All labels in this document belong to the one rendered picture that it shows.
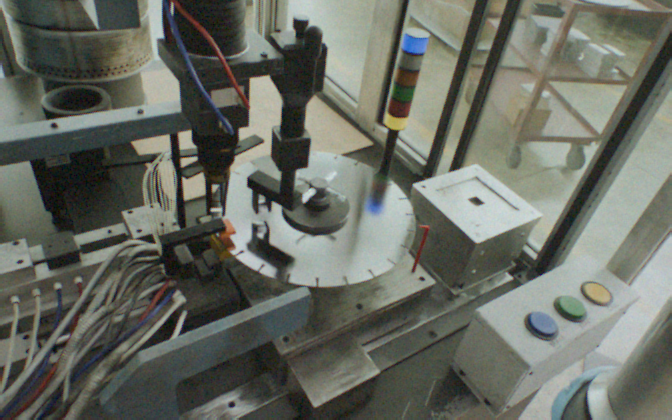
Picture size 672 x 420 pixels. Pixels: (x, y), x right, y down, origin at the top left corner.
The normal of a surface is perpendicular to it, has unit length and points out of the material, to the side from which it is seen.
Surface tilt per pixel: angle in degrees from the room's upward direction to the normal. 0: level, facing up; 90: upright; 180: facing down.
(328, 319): 0
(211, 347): 90
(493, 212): 0
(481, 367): 90
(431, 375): 0
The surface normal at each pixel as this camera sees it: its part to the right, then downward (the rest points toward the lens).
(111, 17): 0.54, 0.59
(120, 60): 0.74, 0.50
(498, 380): -0.84, 0.26
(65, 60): 0.11, 0.65
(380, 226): 0.13, -0.76
